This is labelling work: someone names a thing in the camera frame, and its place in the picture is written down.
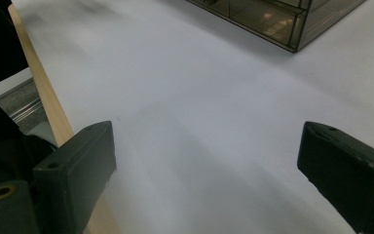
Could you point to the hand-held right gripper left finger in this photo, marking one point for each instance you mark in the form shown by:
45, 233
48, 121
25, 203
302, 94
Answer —
78, 172

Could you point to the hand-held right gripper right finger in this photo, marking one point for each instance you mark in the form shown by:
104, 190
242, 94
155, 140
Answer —
347, 172

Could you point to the light wooden table edge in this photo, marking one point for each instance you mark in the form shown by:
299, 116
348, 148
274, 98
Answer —
45, 87

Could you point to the smoked clear plastic drawer box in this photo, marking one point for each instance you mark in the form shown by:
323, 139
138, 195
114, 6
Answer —
282, 22

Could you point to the grey metal rail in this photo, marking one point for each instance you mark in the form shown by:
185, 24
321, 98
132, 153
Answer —
21, 104

